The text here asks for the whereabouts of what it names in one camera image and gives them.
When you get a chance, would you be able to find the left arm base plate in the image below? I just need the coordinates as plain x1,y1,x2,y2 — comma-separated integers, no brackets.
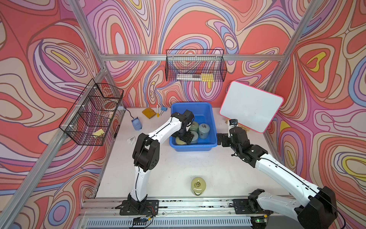
116,199,159,216

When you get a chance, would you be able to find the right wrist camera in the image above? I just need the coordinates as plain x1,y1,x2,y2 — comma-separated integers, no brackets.
227,119,238,137

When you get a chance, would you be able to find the white yellow marker pen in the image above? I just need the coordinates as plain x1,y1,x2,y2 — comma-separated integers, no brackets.
156,105,160,117

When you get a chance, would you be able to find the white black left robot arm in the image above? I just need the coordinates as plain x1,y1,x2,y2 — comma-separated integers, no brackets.
130,111,194,204

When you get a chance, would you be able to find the small blue clip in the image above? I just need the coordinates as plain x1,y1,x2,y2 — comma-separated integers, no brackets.
160,106,167,115

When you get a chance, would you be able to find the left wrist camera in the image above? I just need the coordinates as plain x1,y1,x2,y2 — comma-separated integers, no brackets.
179,110,194,123

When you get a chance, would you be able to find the yellow-green tea canister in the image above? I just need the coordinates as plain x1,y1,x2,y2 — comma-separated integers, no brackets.
175,137,187,146
191,177,206,196

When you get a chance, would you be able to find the pink framed whiteboard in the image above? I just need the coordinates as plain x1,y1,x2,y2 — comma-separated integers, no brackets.
219,81,284,133

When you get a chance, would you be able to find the green tea canister back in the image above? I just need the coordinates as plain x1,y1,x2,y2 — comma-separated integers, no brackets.
189,121,199,133

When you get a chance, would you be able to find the blue plastic basket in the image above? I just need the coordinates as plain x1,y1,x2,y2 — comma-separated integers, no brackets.
169,102,217,152

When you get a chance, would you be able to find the green circuit board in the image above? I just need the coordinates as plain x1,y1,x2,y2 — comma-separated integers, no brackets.
132,217,152,225

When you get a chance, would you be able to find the light blue tea canister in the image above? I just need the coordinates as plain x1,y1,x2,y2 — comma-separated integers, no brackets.
198,123,210,139

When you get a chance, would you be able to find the yellow sponge in basket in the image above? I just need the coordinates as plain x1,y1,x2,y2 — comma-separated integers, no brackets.
92,129,105,138

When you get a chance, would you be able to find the black wire basket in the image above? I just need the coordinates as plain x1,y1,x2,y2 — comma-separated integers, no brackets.
59,79,124,146
165,48,227,82

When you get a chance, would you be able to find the yellow block in basket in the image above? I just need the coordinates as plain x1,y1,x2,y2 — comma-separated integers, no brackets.
200,73,215,82

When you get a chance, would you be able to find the small blue mouse device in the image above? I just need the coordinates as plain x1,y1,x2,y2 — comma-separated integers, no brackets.
131,117,143,131

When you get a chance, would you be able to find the black wire basket left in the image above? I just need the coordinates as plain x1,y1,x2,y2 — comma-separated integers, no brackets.
59,79,124,146

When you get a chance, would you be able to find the black wire basket back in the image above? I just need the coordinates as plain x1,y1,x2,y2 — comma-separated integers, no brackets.
165,48,227,82

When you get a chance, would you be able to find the yellow sticky note pad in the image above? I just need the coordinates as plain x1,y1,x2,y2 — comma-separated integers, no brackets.
142,107,156,119

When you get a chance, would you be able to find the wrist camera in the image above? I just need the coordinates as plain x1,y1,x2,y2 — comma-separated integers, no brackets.
179,110,194,123
227,119,238,137

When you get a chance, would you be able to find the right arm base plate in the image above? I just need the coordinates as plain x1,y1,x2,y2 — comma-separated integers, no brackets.
229,198,273,215

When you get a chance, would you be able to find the wooden whiteboard stand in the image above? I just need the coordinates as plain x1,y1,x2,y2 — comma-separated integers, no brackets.
225,119,250,132

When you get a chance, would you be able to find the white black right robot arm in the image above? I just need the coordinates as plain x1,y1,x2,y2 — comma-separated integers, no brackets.
217,127,338,229

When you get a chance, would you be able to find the blue-grey tea canister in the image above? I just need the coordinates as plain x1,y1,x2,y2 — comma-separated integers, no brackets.
190,131,199,144

